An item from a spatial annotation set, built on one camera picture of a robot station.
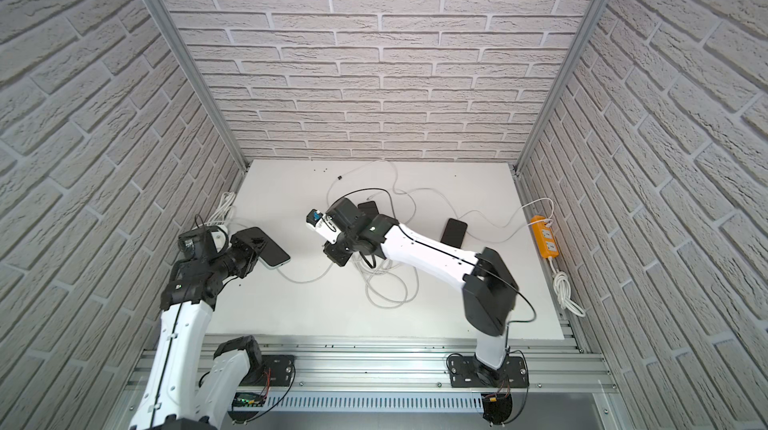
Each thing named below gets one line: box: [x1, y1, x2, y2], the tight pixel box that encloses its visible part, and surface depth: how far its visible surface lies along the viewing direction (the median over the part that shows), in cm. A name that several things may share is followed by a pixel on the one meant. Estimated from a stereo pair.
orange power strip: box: [531, 215, 559, 258], surface depth 101 cm
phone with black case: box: [440, 218, 468, 249], surface depth 103 cm
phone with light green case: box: [258, 227, 291, 269], surface depth 78 cm
